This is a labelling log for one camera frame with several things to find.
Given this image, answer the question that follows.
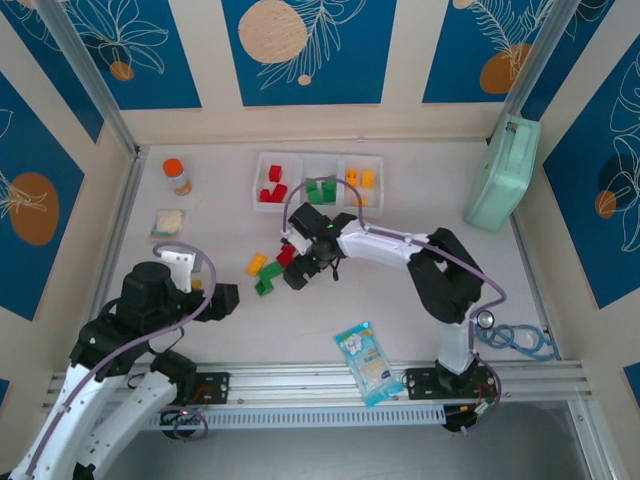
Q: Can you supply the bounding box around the aluminium frame post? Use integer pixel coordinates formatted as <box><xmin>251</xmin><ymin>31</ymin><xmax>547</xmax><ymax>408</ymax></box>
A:
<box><xmin>487</xmin><ymin>0</ymin><xmax>571</xmax><ymax>141</ymax></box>
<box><xmin>37</xmin><ymin>0</ymin><xmax>141</xmax><ymax>156</ymax></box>

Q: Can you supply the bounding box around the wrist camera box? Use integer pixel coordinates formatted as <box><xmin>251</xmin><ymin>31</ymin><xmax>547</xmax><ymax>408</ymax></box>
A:
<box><xmin>154</xmin><ymin>248</ymin><xmax>201</xmax><ymax>295</ymax></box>
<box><xmin>282</xmin><ymin>202</ymin><xmax>332</xmax><ymax>257</ymax></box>

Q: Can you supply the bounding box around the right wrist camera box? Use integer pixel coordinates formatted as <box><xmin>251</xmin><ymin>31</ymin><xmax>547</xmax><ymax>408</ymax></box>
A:
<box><xmin>282</xmin><ymin>202</ymin><xmax>332</xmax><ymax>257</ymax></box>

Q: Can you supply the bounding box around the mint green zip case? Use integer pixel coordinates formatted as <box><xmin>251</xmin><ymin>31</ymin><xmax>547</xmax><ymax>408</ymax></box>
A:
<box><xmin>463</xmin><ymin>113</ymin><xmax>542</xmax><ymax>232</ymax></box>

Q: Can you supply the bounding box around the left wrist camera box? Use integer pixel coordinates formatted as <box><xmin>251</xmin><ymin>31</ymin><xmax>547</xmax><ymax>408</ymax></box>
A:
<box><xmin>154</xmin><ymin>248</ymin><xmax>201</xmax><ymax>295</ymax></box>

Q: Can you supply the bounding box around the wrapped sponge packet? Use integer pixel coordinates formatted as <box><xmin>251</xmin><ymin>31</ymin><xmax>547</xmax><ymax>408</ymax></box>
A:
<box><xmin>149</xmin><ymin>207</ymin><xmax>189</xmax><ymax>245</ymax></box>

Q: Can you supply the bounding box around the left base connector board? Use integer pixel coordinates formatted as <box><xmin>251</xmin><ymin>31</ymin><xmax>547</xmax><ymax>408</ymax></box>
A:
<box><xmin>158</xmin><ymin>404</ymin><xmax>209</xmax><ymax>444</ymax></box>

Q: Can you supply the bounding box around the grey slotted cable duct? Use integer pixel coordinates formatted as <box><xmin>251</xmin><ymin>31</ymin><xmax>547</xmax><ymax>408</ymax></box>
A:
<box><xmin>99</xmin><ymin>405</ymin><xmax>446</xmax><ymax>432</ymax></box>

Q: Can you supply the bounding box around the base connector board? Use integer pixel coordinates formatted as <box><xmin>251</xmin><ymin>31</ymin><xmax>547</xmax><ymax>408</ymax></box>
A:
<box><xmin>158</xmin><ymin>404</ymin><xmax>209</xmax><ymax>444</ymax></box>
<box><xmin>443</xmin><ymin>403</ymin><xmax>499</xmax><ymax>436</ymax></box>

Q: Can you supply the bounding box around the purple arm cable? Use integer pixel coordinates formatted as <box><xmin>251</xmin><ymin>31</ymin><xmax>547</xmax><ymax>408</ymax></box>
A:
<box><xmin>24</xmin><ymin>242</ymin><xmax>219</xmax><ymax>479</ymax></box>
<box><xmin>282</xmin><ymin>177</ymin><xmax>506</xmax><ymax>435</ymax></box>

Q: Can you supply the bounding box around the orange-capped spice bottle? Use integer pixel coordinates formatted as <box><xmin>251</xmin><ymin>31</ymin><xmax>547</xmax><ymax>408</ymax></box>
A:
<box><xmin>162</xmin><ymin>158</ymin><xmax>193</xmax><ymax>197</ymax></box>

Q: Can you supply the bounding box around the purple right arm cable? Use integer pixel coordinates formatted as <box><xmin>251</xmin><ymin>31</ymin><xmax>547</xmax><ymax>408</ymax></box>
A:
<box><xmin>282</xmin><ymin>177</ymin><xmax>506</xmax><ymax>435</ymax></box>

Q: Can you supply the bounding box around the right base connector board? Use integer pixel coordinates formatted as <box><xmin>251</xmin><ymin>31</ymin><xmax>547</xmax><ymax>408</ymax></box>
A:
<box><xmin>443</xmin><ymin>403</ymin><xmax>499</xmax><ymax>436</ymax></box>

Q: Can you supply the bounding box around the light blue snack bag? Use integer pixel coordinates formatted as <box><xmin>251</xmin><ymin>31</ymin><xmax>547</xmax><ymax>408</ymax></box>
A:
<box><xmin>333</xmin><ymin>320</ymin><xmax>405</xmax><ymax>408</ymax></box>

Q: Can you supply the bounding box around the aluminium mounting rail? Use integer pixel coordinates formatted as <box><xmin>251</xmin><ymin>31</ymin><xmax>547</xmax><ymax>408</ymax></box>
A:
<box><xmin>42</xmin><ymin>360</ymin><xmax>596</xmax><ymax>412</ymax></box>

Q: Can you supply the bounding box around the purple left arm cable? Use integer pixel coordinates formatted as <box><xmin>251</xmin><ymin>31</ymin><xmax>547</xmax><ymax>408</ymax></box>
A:
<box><xmin>24</xmin><ymin>242</ymin><xmax>219</xmax><ymax>479</ymax></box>

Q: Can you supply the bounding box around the white three-compartment container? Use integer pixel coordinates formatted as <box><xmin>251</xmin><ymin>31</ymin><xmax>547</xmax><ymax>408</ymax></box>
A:
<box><xmin>253</xmin><ymin>151</ymin><xmax>385</xmax><ymax>217</ymax></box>

